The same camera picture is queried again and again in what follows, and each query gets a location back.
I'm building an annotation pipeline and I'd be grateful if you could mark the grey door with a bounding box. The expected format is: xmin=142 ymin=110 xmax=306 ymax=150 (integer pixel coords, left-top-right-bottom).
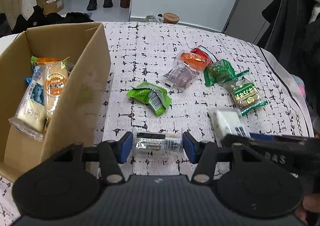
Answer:
xmin=223 ymin=0 xmax=273 ymax=44

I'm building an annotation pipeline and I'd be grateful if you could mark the red snack packet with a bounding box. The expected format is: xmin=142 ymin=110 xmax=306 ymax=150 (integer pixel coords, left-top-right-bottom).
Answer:
xmin=191 ymin=45 xmax=218 ymax=64

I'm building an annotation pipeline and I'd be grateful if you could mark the patterned white bed cloth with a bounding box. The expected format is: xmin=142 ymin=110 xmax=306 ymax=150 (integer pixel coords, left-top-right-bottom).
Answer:
xmin=1 ymin=22 xmax=314 ymax=225

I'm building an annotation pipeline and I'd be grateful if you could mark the small cardboard box on floor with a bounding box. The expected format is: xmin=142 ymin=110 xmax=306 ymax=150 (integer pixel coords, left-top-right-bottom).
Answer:
xmin=43 ymin=0 xmax=64 ymax=15

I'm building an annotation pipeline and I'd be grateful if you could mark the black clothes pile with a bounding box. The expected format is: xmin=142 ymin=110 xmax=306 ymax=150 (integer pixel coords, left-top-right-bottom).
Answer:
xmin=0 ymin=5 xmax=93 ymax=38

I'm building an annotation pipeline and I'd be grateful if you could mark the silver black snack bar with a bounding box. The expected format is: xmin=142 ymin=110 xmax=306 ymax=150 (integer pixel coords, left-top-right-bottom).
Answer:
xmin=133 ymin=132 xmax=183 ymax=152

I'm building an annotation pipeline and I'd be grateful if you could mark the right hand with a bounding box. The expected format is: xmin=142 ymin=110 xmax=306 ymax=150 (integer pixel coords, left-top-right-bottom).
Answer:
xmin=295 ymin=193 xmax=320 ymax=225

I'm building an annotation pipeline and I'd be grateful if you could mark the left black slipper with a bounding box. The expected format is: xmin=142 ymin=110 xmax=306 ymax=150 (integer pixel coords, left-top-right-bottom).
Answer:
xmin=87 ymin=0 xmax=98 ymax=11

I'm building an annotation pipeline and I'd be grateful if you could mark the pink grey plush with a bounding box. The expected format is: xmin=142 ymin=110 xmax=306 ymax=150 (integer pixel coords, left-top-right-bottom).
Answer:
xmin=291 ymin=74 xmax=306 ymax=99

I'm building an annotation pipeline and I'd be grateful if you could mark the white black rice cake packet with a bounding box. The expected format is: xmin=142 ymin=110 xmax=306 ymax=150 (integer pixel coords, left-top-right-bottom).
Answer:
xmin=208 ymin=107 xmax=250 ymax=147

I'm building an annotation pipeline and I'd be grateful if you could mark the orange biscuit stick packet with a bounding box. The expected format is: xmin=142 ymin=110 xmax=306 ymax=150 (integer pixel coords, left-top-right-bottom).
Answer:
xmin=36 ymin=57 xmax=68 ymax=127

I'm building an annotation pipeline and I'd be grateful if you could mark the green cookie packet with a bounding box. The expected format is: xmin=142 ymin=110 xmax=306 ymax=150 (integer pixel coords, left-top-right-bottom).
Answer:
xmin=223 ymin=69 xmax=268 ymax=117

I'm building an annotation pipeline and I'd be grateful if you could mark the white blue bread packet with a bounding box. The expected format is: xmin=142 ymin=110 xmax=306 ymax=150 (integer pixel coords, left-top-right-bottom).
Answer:
xmin=9 ymin=65 xmax=46 ymax=141

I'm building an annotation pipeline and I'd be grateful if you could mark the black coat on chair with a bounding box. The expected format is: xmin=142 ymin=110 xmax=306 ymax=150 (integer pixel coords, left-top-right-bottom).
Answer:
xmin=256 ymin=0 xmax=320 ymax=117

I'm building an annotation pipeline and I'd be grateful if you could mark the purple snack packet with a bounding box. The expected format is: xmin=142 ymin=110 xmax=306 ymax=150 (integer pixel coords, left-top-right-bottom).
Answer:
xmin=163 ymin=62 xmax=200 ymax=90

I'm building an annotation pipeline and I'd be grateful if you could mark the black slipper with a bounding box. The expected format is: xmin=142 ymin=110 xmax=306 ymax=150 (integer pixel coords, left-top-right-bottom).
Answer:
xmin=87 ymin=0 xmax=98 ymax=11
xmin=103 ymin=0 xmax=113 ymax=8

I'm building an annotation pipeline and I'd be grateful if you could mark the blue candy packet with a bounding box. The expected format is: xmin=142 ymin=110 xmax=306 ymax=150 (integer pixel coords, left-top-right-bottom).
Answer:
xmin=25 ymin=77 xmax=32 ymax=85

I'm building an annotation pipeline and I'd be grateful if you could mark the dark green snack packet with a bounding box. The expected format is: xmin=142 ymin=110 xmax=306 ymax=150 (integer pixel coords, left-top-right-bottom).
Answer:
xmin=203 ymin=59 xmax=236 ymax=87

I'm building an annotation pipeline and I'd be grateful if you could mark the brown cardboard box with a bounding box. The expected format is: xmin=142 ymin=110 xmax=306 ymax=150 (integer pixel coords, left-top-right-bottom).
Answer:
xmin=1 ymin=22 xmax=111 ymax=182

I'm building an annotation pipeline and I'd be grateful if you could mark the orange jelly packet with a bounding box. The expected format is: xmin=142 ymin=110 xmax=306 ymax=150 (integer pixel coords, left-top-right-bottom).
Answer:
xmin=177 ymin=51 xmax=211 ymax=71

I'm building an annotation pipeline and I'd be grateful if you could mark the right black slipper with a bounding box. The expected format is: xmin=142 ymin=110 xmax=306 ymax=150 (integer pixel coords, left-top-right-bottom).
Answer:
xmin=103 ymin=0 xmax=113 ymax=8

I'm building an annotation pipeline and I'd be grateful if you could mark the bright green snack packet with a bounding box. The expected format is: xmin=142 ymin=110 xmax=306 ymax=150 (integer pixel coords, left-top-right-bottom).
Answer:
xmin=126 ymin=81 xmax=171 ymax=116

